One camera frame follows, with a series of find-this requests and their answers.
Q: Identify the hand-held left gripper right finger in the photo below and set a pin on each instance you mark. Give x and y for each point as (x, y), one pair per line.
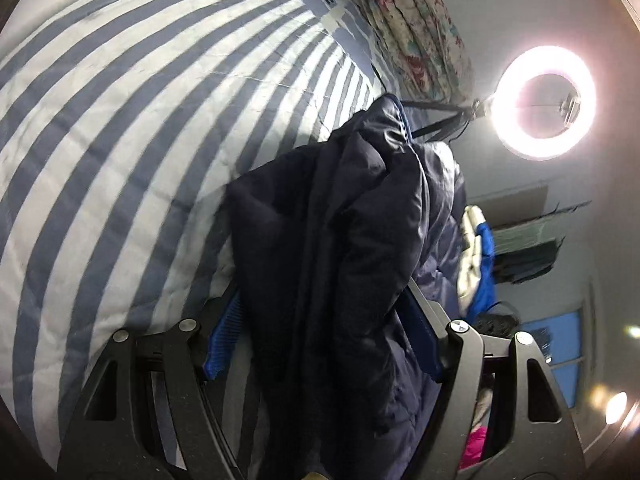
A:
(425, 332)

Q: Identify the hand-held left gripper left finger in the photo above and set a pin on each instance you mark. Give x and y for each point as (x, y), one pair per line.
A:
(225, 335)

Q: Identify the navy puffer jacket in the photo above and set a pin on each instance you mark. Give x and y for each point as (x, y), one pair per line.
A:
(340, 260)

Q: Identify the black clothes rack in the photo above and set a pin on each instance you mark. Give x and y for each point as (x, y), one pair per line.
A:
(570, 207)

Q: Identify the blue and white jacket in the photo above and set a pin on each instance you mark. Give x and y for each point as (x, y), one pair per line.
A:
(485, 260)

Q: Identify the pink cloth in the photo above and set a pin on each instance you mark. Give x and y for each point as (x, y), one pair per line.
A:
(475, 447)

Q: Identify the striped hanging towel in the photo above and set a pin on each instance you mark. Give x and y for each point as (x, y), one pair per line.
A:
(520, 239)

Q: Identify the window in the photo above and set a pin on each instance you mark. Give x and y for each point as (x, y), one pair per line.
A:
(560, 330)

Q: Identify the grey striped bed sheet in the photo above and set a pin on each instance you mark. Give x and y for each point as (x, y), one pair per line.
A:
(125, 160)

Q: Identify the ceiling light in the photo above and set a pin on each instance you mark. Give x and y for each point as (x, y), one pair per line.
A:
(616, 407)

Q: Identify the black tripod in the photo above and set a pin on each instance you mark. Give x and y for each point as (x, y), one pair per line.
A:
(450, 122)

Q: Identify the floral patterned pillow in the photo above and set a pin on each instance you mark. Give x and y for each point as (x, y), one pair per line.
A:
(420, 35)

